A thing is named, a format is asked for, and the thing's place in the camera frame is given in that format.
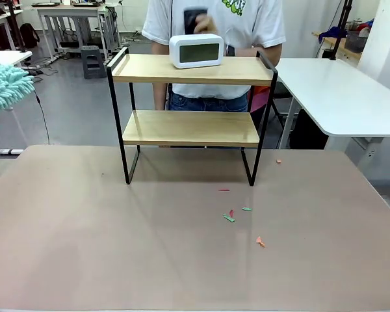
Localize person's left hand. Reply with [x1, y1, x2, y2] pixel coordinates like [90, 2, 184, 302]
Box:
[194, 14, 220, 35]

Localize grey mesh basket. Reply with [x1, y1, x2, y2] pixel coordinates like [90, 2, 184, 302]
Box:
[345, 31, 369, 53]

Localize white desk with grey legs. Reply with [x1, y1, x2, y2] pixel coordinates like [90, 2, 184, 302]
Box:
[35, 3, 121, 62]

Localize blue cloth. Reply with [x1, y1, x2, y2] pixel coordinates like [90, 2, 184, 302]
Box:
[318, 25, 349, 43]

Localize person in white t-shirt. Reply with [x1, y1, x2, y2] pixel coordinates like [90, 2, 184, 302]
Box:
[142, 0, 287, 113]

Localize pink chair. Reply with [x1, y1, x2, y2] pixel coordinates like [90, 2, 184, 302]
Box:
[250, 86, 271, 113]

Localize grey plastic step stool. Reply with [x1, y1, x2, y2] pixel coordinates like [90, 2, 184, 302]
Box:
[80, 45, 108, 80]

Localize large white table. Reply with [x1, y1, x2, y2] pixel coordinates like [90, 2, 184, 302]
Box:
[274, 57, 390, 151]

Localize teal chenille duster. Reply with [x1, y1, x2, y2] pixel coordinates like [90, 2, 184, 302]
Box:
[0, 64, 35, 119]

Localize wooden work table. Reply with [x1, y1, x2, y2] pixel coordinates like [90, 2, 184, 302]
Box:
[311, 31, 363, 62]

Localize black chair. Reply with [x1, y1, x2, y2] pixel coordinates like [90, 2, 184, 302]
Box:
[272, 90, 330, 151]

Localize person's right forearm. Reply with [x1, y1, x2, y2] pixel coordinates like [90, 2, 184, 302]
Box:
[152, 44, 169, 111]

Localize black backpack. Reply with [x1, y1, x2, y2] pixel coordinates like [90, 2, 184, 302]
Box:
[19, 22, 40, 49]

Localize black frame wooden shelf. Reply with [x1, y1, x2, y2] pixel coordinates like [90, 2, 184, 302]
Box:
[106, 47, 278, 187]

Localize white digital clock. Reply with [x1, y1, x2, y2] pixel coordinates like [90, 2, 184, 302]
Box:
[168, 33, 224, 70]

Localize white desk with bag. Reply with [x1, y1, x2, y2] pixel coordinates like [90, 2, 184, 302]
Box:
[0, 8, 24, 51]

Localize small white side table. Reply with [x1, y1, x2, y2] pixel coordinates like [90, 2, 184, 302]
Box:
[0, 51, 33, 68]

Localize thin black cable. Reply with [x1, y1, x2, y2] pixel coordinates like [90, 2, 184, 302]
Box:
[34, 90, 51, 146]

